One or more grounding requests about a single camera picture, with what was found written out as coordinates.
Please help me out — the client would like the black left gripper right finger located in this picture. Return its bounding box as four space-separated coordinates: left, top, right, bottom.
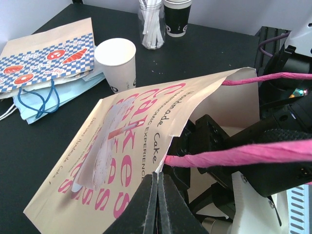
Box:
158 173 208 234

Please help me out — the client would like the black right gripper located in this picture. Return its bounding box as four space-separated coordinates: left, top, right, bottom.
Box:
168 93 312 215

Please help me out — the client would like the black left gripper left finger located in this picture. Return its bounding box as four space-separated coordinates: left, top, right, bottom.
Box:
105 172 158 234

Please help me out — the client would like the cream pink Cakes paper bag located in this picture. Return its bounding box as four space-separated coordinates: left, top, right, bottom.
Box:
23 67 312 234

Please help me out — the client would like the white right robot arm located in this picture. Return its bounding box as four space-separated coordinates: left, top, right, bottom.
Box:
211 17 312 234

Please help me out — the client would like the light blue paper bag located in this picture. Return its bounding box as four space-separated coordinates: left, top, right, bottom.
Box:
0 73 105 124

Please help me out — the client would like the blue checkered bakery paper bag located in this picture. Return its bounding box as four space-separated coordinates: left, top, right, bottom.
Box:
0 18 95 99

